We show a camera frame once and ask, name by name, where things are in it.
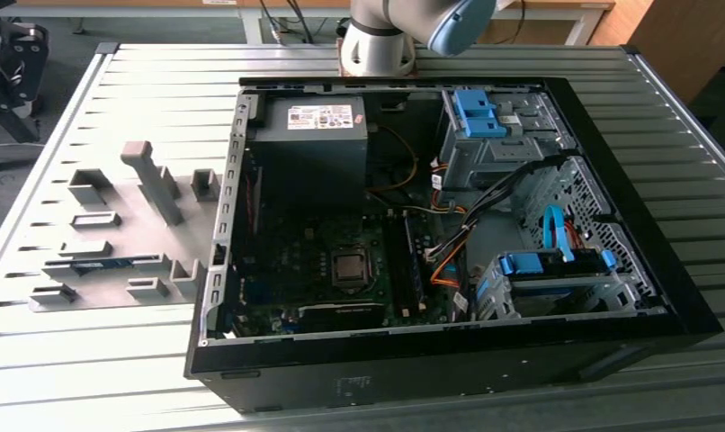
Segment blue RAM stick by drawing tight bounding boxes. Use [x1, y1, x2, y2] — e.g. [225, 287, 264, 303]
[48, 256, 160, 271]

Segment black RAM slot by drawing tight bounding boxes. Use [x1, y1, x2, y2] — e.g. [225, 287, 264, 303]
[382, 209, 413, 319]

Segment grey parts rack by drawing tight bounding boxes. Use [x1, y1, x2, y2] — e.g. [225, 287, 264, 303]
[26, 139, 225, 314]

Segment grey power supply unit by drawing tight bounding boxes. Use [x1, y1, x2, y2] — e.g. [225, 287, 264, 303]
[250, 94, 369, 212]

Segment dark green motherboard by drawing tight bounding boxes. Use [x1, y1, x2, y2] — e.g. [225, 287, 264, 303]
[233, 209, 460, 337]

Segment CPU with silver top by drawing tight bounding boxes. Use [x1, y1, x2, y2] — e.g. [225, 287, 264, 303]
[334, 255, 369, 281]

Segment CPU socket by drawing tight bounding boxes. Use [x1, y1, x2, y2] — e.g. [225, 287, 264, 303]
[328, 242, 380, 293]

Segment black graphics card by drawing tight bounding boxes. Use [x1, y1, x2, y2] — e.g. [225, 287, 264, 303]
[296, 301, 388, 332]

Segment grey metal drive cage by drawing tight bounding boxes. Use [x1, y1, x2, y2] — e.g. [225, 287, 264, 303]
[437, 89, 579, 190]

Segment black open PC case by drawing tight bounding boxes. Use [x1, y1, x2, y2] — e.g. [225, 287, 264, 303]
[182, 75, 723, 414]

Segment hard disk in blue carrier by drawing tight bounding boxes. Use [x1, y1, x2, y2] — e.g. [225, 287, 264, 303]
[497, 249, 615, 278]

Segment grey metal disk bay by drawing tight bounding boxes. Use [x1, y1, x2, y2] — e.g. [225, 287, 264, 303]
[475, 251, 658, 319]

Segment brown wooden cabinet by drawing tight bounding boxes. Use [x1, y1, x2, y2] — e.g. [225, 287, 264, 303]
[589, 0, 725, 105]

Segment white frame wooden desk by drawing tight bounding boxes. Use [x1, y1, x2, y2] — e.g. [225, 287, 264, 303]
[1, 0, 352, 45]
[490, 0, 617, 46]

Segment blue plastic drive bracket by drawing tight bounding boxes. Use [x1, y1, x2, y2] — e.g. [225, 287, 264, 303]
[462, 116, 511, 139]
[450, 89, 497, 119]

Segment yellow black power wires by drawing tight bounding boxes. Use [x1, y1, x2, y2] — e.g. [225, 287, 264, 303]
[368, 188, 466, 218]

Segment black wire bundle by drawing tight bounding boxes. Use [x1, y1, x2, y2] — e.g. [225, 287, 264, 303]
[457, 155, 565, 230]

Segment orange data wire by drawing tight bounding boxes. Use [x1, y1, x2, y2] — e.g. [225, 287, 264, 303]
[428, 245, 469, 288]

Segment blue data wire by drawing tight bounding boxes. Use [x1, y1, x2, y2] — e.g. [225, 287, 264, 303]
[542, 204, 577, 262]

